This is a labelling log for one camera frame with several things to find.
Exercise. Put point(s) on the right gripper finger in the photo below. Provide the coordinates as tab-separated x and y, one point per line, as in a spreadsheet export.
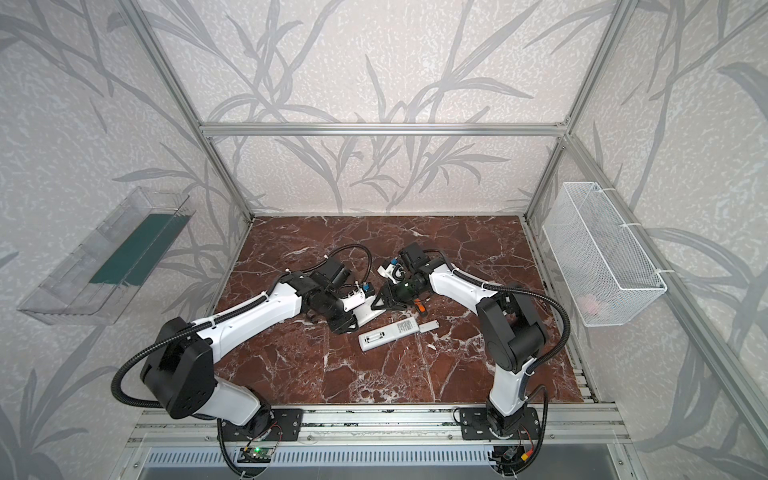
381	302
402	306

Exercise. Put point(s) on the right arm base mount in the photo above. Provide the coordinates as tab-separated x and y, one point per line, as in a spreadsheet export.
484	423

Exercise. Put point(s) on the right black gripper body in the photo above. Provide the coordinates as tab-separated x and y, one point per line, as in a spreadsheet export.
393	288

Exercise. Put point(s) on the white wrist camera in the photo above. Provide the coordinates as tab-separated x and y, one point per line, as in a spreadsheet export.
392	270
367	288

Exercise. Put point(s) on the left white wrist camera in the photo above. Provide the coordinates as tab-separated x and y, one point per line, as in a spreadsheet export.
367	288

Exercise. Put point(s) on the orange handled screwdriver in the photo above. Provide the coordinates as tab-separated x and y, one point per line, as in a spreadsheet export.
421	308

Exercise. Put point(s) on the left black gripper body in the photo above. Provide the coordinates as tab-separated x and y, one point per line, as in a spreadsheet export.
346	318

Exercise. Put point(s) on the white battery cover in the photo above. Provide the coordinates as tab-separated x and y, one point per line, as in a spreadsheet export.
429	326

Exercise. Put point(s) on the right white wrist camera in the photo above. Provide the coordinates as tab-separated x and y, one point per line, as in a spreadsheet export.
392	270

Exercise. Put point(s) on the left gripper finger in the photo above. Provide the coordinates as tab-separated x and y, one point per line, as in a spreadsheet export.
353	301
346	326

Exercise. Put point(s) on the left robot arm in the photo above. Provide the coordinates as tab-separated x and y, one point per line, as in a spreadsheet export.
177	372

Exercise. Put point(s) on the right connector wiring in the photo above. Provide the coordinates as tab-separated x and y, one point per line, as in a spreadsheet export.
516	456

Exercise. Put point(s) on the pink object in basket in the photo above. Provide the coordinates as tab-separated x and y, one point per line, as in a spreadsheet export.
590	305

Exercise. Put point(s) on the white wire mesh basket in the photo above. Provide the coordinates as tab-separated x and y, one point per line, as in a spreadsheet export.
598	253

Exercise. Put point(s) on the clear plastic wall bin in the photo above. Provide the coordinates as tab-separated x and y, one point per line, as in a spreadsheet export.
95	283

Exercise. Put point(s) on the long white remote control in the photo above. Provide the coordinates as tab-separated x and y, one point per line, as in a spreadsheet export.
387	334

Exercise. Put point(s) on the short white remote control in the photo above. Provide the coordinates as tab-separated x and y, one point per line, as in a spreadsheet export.
364	314

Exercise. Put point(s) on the left circuit board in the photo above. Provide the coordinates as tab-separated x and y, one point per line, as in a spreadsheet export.
252	455

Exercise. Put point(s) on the aluminium frame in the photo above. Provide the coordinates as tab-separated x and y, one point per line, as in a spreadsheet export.
716	397

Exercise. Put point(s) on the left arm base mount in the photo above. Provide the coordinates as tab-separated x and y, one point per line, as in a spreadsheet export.
281	424

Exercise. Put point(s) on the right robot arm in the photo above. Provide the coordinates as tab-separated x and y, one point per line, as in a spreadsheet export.
513	331

